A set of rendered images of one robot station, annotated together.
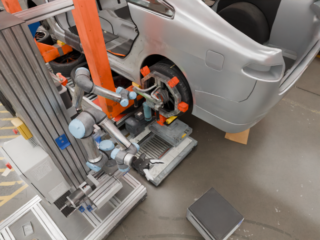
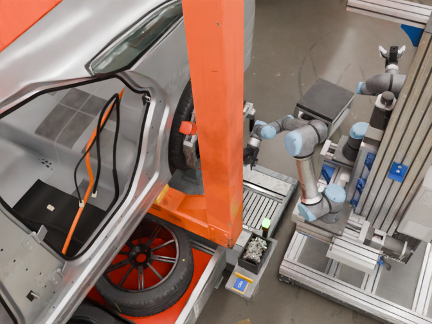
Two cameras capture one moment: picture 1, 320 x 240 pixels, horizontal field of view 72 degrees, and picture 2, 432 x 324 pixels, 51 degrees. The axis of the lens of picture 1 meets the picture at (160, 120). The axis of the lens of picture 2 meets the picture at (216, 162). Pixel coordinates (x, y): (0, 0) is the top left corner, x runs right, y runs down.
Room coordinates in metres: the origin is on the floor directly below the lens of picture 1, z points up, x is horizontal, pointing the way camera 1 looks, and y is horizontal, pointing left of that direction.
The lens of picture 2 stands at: (2.37, 1.95, 3.10)
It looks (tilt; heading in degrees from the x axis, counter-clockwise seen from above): 53 degrees down; 257
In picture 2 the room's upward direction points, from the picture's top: 4 degrees counter-clockwise
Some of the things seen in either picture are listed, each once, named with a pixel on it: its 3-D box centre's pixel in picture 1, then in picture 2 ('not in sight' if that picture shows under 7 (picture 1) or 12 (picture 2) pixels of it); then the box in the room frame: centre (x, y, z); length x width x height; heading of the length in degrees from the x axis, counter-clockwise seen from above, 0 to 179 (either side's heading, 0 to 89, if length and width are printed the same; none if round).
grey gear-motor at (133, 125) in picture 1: (140, 123); not in sight; (2.09, 0.27, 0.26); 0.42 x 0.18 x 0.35; 136
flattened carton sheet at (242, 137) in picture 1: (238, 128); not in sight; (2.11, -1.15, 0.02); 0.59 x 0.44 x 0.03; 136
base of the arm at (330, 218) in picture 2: not in sight; (330, 207); (1.45, 0.81, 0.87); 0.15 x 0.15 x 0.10
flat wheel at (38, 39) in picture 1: (35, 41); not in sight; (4.48, 2.53, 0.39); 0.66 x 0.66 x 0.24
